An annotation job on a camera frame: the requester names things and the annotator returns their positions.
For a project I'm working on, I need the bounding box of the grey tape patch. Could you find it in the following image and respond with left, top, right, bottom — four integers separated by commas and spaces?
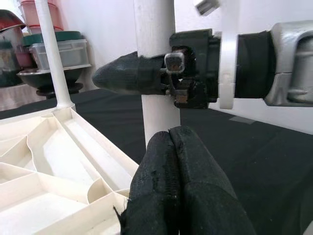
229, 116, 255, 125

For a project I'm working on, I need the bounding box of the white plastic table leg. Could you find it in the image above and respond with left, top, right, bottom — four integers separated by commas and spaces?
133, 0, 182, 149
34, 0, 76, 110

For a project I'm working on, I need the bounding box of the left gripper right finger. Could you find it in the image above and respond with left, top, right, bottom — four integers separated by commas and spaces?
168, 125, 257, 235

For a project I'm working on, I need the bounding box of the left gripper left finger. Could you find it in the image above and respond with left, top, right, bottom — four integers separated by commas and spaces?
119, 131, 183, 235

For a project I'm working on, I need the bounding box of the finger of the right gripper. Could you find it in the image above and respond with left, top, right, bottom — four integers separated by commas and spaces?
92, 51, 172, 95

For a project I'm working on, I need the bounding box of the red rice cooker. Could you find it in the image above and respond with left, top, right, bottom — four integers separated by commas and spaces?
0, 9, 26, 34

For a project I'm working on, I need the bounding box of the white plastic table top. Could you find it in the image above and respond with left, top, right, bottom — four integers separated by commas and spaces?
0, 104, 140, 235

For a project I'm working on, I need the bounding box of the clear container green lid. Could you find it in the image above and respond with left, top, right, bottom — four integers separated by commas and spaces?
22, 31, 89, 71

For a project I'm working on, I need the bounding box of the black tablecloth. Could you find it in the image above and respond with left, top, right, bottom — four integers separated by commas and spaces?
0, 88, 313, 235

